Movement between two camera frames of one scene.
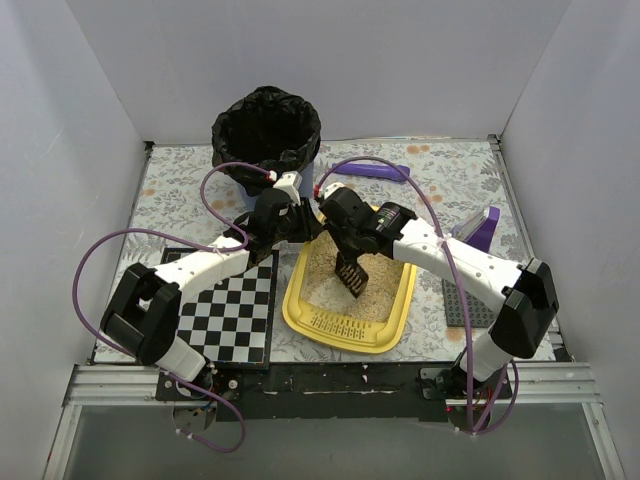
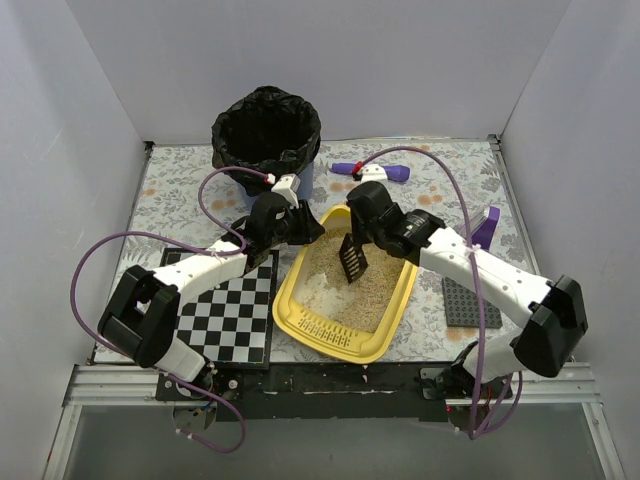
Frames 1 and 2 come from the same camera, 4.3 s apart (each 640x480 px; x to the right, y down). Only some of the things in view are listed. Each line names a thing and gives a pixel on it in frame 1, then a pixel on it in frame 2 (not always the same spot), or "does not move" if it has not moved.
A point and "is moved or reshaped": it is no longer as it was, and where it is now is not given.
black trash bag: (268, 128) does not move
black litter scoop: (352, 275) is moved or reshaped
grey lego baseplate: (480, 314) does not move
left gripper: (302, 220) does not move
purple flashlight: (388, 172) does not move
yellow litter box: (314, 324) is moved or reshaped
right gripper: (345, 248) -> (361, 226)
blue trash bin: (306, 189) does not move
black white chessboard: (232, 324) does not move
